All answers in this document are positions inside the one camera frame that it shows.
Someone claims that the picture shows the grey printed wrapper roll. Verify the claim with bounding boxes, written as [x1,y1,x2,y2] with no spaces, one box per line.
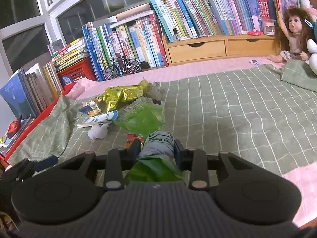
[138,131,175,158]

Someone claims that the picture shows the wooden drawer shelf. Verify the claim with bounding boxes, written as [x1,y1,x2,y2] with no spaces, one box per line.
[162,35,277,66]

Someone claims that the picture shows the green checked blanket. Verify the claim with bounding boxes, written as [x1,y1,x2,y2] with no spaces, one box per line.
[9,60,316,175]

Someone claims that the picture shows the miniature black bicycle model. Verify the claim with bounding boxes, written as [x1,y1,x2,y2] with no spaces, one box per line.
[105,55,141,80]

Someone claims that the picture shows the row of upright books centre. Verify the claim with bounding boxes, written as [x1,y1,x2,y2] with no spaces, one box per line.
[82,10,169,81]

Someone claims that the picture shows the red tray edge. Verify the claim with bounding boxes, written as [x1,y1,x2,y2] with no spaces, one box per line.
[5,83,78,165]

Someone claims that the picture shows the brown haired doll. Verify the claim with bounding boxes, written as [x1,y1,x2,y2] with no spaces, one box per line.
[268,7,313,63]

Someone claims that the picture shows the white plush toy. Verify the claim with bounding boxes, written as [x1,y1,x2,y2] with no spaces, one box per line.
[305,19,317,75]

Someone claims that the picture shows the left leaning book row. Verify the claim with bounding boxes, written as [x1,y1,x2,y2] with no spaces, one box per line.
[1,62,65,119]

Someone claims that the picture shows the green plastic bag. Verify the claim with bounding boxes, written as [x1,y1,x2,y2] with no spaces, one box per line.
[115,97,183,183]

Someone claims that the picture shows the pink bed sheet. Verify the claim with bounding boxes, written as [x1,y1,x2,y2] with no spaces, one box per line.
[67,58,316,226]

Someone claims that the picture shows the stack of books on crate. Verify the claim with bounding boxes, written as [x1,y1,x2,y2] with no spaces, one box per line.
[52,38,89,72]

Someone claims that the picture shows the red plastic crate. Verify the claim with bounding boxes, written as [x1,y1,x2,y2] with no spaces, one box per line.
[57,57,96,86]

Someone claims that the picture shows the gold foil bag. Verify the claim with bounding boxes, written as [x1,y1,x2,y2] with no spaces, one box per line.
[97,79,150,113]

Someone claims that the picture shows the row of books on shelf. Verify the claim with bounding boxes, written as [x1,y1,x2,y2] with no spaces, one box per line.
[150,0,275,42]

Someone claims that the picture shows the blue white snack wrapper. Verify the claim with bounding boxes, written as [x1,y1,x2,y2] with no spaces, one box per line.
[76,110,118,128]

